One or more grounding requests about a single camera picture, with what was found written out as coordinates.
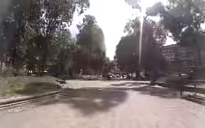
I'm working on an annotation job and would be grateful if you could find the row of parked cars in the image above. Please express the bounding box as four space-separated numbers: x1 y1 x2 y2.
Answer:
78 72 141 81

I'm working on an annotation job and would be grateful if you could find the row of trees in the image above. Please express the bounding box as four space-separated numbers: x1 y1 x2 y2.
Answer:
0 0 205 81

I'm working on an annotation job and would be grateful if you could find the tall pale pole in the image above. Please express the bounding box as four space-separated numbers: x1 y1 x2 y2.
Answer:
137 6 144 78

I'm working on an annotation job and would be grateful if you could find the grey brick pavement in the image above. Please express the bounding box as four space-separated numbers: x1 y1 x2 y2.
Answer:
0 79 205 128

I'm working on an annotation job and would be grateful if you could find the brick building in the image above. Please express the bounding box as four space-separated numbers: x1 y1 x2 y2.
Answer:
162 33 205 81

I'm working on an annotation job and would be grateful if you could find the grass patch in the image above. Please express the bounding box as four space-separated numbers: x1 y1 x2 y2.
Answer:
0 75 63 101

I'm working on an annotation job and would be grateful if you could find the stone kerb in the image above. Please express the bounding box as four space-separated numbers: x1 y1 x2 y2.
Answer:
0 89 64 110

